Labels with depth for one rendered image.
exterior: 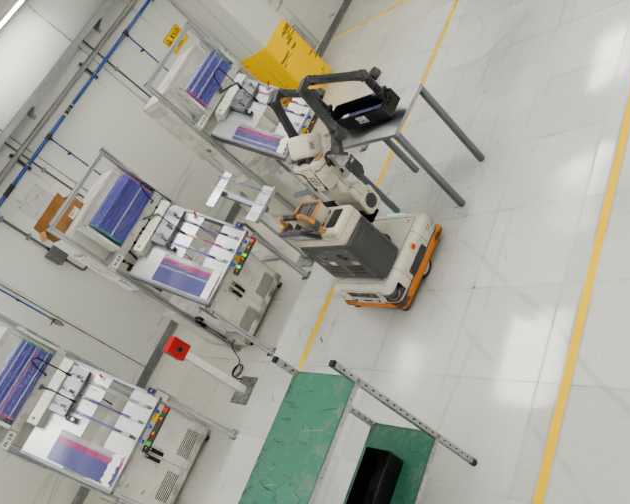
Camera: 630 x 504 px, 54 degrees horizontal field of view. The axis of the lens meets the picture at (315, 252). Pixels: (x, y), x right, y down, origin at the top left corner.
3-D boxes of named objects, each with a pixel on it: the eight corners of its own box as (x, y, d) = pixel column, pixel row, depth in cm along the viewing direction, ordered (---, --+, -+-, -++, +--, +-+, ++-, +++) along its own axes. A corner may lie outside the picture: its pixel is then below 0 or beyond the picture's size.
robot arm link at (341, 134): (289, 90, 385) (295, 86, 376) (304, 76, 389) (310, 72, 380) (335, 145, 397) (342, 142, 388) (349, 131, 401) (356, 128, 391)
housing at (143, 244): (175, 211, 521) (171, 202, 508) (146, 260, 501) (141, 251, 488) (166, 208, 523) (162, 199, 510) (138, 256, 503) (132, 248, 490)
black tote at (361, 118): (336, 133, 457) (326, 123, 451) (346, 115, 462) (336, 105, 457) (391, 118, 411) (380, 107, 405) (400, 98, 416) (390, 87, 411)
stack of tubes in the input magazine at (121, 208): (153, 192, 502) (126, 172, 489) (121, 244, 481) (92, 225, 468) (147, 195, 511) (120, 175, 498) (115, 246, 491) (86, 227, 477)
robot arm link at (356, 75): (302, 88, 389) (308, 83, 379) (300, 78, 388) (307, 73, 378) (362, 81, 405) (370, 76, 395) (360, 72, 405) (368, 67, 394)
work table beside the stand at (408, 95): (464, 206, 443) (394, 134, 404) (395, 213, 499) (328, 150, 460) (485, 157, 458) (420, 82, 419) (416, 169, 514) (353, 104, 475)
